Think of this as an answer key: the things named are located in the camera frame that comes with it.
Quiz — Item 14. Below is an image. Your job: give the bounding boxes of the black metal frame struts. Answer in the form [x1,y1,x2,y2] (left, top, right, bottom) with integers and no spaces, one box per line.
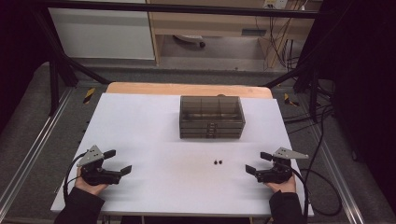
[32,12,112,117]
[262,62,335,124]

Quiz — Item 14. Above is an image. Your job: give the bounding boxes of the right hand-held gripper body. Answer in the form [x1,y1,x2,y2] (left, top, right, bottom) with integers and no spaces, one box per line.
[255,147,310,185]

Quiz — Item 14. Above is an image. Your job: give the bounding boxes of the office chair base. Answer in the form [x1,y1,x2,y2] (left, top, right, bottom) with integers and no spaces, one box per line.
[172,35,206,49]

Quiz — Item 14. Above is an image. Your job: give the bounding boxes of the hand-held gripper cable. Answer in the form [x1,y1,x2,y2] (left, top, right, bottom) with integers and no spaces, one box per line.
[289,169,311,224]
[63,151,89,203]

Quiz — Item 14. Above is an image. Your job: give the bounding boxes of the person's left hand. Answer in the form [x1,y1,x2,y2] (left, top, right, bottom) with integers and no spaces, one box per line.
[74,166,109,197]

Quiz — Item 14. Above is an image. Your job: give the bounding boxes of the white board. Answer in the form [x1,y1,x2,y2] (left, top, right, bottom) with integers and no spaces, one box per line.
[50,92,315,217]

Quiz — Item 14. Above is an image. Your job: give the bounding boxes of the light wooden desk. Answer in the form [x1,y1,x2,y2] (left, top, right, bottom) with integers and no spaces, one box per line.
[146,0,323,66]

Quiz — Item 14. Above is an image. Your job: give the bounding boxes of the black looped floor cable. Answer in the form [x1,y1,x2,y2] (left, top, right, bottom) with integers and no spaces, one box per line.
[299,105,344,217]

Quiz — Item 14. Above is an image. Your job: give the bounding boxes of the person's right hand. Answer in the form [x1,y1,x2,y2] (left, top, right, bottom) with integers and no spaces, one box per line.
[264,173,297,194]

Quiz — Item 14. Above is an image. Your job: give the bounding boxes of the bundle of hanging cables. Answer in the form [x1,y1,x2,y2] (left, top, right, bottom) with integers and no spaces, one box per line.
[255,12,309,72]

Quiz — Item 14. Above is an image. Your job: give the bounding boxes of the smoky plastic drawer box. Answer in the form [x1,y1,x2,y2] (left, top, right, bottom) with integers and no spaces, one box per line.
[178,95,247,140]

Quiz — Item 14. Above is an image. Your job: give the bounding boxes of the right hand-held gripper cable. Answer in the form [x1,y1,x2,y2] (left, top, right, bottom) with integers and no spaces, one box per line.
[289,169,311,224]

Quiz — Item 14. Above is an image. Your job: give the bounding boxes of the white cabinet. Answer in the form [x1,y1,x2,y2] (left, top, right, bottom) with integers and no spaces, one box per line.
[48,7,156,61]

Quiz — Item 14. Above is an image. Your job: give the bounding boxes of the yellow black tape strip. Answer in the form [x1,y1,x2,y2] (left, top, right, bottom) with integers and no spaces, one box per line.
[283,92,300,107]
[82,87,96,105]

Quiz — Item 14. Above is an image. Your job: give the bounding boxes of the black metal crossbar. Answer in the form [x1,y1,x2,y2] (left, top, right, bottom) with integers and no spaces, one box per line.
[40,1,321,19]

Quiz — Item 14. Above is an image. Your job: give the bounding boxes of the white power strip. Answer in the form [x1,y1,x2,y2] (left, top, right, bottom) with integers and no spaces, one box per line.
[262,0,289,9]

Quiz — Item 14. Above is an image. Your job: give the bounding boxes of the aluminium rail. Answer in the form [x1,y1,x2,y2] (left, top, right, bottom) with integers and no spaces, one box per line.
[0,88,75,213]
[311,124,366,224]

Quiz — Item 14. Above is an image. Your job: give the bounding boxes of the left hand-held gripper cable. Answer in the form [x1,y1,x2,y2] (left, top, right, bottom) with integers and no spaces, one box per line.
[63,151,89,203]

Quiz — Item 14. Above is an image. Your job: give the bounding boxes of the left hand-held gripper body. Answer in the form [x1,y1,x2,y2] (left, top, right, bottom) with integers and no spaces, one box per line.
[77,145,122,187]

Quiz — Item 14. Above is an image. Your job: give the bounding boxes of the black curtain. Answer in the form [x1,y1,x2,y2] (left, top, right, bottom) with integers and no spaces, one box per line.
[0,0,52,134]
[298,0,396,216]

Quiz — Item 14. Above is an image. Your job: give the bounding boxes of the wooden table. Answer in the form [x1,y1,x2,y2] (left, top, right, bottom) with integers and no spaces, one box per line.
[106,81,275,100]

